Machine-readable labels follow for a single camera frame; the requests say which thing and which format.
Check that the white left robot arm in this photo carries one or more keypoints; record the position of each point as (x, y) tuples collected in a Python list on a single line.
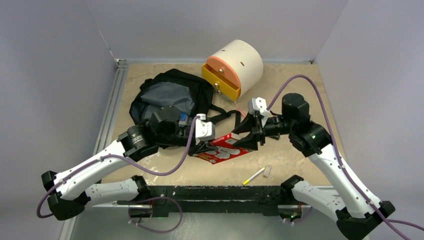
[(69, 192)]

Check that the red sticker package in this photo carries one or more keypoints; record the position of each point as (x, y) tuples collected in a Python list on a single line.
[(223, 149)]

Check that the grey marker cap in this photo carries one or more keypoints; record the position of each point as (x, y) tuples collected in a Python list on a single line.
[(267, 171)]

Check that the aluminium table frame rail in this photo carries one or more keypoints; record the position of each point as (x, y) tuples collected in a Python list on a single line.
[(112, 106)]

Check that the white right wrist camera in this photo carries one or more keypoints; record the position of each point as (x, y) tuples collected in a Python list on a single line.
[(259, 104)]

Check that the Jane Eyre book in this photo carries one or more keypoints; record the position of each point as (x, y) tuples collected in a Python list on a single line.
[(183, 120)]

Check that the black student backpack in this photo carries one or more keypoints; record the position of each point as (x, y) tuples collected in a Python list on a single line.
[(189, 93)]

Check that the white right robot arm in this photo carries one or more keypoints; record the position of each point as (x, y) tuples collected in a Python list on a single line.
[(355, 210)]

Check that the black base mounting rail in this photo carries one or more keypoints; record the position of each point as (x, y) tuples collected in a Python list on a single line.
[(268, 200)]

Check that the cream cylindrical drawer box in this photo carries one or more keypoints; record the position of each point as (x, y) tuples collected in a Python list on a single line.
[(238, 62)]

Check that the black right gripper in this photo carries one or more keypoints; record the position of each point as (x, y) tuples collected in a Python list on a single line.
[(250, 141)]

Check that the orange pen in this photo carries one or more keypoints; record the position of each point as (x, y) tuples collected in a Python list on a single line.
[(242, 113)]

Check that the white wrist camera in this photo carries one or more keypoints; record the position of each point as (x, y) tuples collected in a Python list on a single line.
[(204, 129), (259, 104)]

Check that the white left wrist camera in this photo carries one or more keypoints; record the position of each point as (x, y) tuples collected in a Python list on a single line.
[(204, 129)]

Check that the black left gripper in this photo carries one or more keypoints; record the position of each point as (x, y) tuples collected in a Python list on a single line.
[(204, 146)]

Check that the yellow white marker pen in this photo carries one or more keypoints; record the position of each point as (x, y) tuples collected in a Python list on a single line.
[(246, 182)]

